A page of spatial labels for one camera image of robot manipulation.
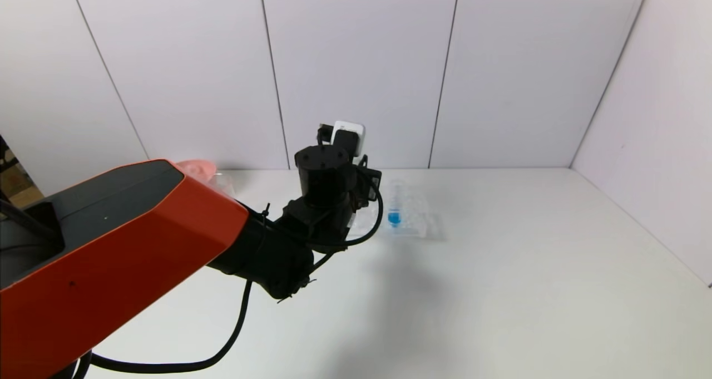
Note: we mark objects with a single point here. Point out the test tube with blue pigment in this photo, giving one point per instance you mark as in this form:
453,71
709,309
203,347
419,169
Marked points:
394,217

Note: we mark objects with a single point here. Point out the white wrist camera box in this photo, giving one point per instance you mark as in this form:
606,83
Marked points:
350,137

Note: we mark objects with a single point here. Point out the pink plastic bowl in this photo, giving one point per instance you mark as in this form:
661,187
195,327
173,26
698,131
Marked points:
194,166

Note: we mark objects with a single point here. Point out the clear acrylic test tube rack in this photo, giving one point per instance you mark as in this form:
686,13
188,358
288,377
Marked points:
414,217

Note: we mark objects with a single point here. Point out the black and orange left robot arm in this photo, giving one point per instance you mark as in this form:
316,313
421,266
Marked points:
139,245

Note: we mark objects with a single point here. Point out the brown cardboard box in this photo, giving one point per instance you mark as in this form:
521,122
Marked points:
16,178

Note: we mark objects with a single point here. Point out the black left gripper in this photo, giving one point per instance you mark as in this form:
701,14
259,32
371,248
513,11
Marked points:
360,187

